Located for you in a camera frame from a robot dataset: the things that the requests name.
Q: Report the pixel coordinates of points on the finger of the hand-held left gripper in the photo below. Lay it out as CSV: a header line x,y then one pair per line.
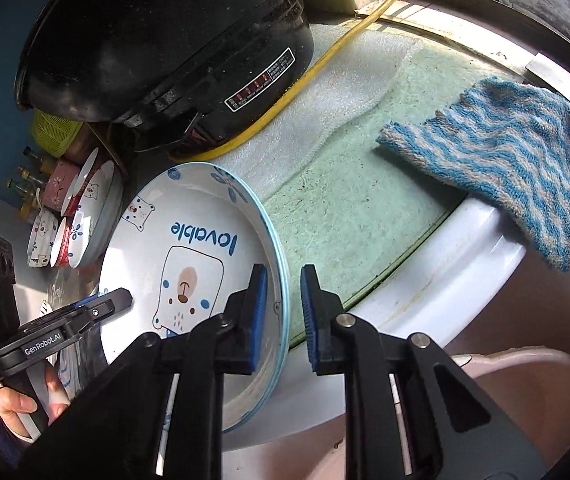
x,y
115,301

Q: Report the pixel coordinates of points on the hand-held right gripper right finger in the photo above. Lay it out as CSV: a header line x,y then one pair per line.
x,y
309,305

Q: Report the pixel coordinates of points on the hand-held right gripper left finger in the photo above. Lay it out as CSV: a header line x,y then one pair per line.
x,y
260,300

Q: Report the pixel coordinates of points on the blue rimmed white plate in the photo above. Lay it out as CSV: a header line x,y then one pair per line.
x,y
285,282

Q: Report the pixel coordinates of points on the large bear print plate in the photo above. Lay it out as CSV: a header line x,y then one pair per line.
x,y
190,220

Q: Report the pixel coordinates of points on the person's left hand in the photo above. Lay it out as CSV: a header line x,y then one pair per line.
x,y
12,405

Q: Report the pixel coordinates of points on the white floral bowl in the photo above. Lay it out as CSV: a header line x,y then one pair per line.
x,y
40,240

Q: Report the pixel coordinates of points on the red rimmed white bowl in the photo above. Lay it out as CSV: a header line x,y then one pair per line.
x,y
62,245

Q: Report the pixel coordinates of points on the blue flower print bowl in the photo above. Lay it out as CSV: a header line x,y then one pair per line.
x,y
79,232

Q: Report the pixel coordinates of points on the small bear print deep plate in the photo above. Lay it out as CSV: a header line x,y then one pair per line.
x,y
107,210

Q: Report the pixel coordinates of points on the gold lid glass jar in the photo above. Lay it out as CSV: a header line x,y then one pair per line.
x,y
27,207

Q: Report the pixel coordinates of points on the green cap glass bottle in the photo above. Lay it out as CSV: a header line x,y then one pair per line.
x,y
17,186

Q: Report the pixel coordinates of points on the pink floral bowl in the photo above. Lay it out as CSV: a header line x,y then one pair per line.
x,y
60,185

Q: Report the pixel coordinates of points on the white washing machine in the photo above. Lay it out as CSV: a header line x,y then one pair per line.
x,y
440,285

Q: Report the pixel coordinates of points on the clear glass bottle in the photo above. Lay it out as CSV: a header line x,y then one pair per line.
x,y
35,155

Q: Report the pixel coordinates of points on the steel mixing bowl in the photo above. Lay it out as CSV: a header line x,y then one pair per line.
x,y
82,147

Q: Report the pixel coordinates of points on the green plastic basket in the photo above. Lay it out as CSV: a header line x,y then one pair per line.
x,y
57,132

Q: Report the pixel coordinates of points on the white foam sheet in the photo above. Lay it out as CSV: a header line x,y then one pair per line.
x,y
325,125

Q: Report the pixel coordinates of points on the pink plastic basin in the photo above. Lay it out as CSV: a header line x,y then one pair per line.
x,y
515,400

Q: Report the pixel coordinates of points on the blue striped towel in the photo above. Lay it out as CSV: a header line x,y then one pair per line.
x,y
505,160

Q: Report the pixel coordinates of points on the black electric cooker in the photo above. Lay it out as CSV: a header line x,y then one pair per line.
x,y
165,35

